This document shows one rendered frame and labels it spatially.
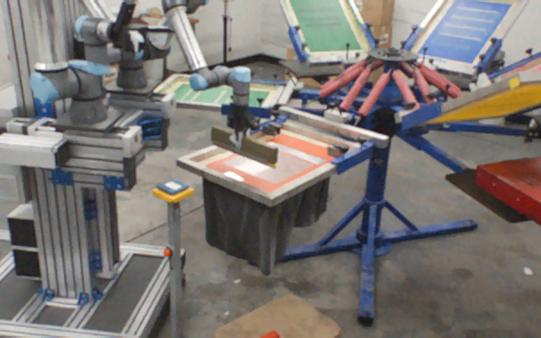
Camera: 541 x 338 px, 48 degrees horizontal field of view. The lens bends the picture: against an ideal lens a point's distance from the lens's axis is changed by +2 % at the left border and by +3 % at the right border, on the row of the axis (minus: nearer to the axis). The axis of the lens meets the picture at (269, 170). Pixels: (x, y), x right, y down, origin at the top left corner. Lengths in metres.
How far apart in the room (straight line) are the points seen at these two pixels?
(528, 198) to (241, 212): 1.21
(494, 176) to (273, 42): 6.15
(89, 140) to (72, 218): 0.57
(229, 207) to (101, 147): 0.66
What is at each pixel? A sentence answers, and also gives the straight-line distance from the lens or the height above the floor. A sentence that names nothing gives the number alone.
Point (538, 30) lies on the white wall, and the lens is 6.76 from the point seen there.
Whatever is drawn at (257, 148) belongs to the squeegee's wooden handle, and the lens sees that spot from 2.58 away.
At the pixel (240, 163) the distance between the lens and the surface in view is 2.84.
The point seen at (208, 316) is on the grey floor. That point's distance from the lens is 3.38.
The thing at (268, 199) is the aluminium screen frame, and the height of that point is 0.98.
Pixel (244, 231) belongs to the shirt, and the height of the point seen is 0.70.
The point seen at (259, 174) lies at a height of 0.96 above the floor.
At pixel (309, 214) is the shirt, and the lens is 2.88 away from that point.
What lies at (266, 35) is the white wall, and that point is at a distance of 8.53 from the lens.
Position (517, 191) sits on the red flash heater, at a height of 1.09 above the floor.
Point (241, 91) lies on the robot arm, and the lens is 2.55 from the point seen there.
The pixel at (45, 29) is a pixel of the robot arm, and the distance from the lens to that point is 2.36.
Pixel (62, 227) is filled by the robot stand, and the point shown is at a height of 0.64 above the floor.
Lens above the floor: 2.11
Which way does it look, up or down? 25 degrees down
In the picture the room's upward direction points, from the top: 3 degrees clockwise
